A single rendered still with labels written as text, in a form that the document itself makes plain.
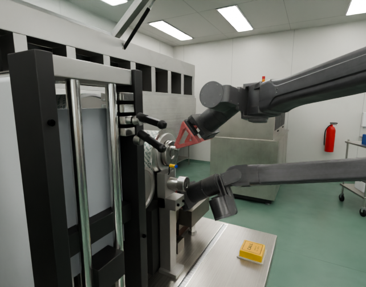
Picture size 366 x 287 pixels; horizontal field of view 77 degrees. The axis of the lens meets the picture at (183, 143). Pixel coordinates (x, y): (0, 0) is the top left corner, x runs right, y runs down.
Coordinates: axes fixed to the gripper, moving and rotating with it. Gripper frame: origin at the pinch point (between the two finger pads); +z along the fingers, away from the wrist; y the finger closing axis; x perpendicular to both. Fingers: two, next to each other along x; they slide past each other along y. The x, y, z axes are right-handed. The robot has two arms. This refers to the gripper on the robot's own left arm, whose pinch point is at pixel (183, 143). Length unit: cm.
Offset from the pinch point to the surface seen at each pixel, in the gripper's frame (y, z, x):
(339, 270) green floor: 163, 33, -139
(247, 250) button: 13.9, 10.4, -38.0
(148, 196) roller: -7.9, 13.9, -6.7
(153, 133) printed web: -1.9, 5.1, 7.5
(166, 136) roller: -0.1, 3.0, 4.7
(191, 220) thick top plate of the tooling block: 10.6, 19.9, -20.3
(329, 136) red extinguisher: 434, -22, -77
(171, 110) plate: 58, 25, 31
